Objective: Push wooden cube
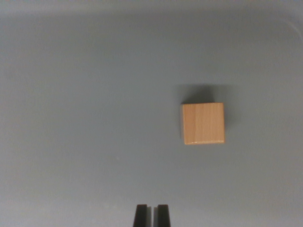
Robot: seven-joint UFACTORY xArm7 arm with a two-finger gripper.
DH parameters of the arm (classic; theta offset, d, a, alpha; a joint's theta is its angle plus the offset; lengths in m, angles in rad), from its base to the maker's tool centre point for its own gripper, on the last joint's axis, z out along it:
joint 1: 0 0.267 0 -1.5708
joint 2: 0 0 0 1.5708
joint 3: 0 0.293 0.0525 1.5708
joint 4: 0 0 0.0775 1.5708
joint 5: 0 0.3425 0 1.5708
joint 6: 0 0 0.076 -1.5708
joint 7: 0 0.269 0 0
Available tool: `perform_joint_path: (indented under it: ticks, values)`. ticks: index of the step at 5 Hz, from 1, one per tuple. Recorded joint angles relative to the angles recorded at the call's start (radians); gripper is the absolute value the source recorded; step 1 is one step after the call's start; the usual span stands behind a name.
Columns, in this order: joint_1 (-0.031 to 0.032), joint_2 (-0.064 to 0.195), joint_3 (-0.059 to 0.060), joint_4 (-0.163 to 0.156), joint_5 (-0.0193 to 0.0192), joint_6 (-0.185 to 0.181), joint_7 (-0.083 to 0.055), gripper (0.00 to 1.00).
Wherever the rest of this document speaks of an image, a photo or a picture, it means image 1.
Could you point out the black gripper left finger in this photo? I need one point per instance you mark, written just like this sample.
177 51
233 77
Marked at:
140 217

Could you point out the light wooden cube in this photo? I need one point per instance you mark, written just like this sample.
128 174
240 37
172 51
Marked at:
203 123

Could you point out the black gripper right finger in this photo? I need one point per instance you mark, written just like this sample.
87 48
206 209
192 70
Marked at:
163 217

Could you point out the grey plastic bin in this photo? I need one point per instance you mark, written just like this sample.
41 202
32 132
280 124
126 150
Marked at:
94 113

